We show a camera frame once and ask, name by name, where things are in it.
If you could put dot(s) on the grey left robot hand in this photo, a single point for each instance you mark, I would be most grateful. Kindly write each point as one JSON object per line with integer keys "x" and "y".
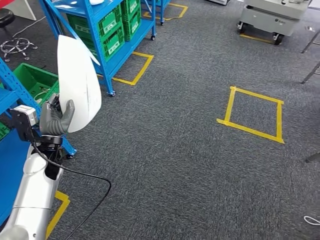
{"x": 51, "y": 122}

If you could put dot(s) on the yellow floor tape square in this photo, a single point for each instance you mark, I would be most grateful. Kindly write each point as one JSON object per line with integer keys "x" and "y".
{"x": 181, "y": 12}
{"x": 257, "y": 38}
{"x": 250, "y": 129}

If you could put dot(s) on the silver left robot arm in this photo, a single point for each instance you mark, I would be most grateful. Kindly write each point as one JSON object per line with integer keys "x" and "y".
{"x": 35, "y": 192}

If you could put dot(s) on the small white part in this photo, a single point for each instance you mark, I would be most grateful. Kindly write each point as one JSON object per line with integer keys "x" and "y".
{"x": 96, "y": 2}

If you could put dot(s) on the white desk dark legs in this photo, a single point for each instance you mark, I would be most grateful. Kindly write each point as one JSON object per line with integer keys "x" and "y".
{"x": 311, "y": 72}

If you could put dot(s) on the white wheeled robot cart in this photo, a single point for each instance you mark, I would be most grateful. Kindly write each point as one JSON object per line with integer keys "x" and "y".
{"x": 269, "y": 20}

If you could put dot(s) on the white curved car part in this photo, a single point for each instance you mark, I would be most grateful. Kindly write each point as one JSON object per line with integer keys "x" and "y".
{"x": 77, "y": 86}

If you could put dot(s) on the black stool chrome base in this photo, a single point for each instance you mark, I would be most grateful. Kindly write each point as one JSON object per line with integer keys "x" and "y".
{"x": 6, "y": 18}

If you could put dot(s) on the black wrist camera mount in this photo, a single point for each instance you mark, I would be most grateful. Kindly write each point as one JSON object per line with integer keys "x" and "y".
{"x": 23, "y": 124}

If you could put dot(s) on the blue metal shelf rack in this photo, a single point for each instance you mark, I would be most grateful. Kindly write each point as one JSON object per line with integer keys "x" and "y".
{"x": 12, "y": 159}
{"x": 130, "y": 43}
{"x": 162, "y": 13}

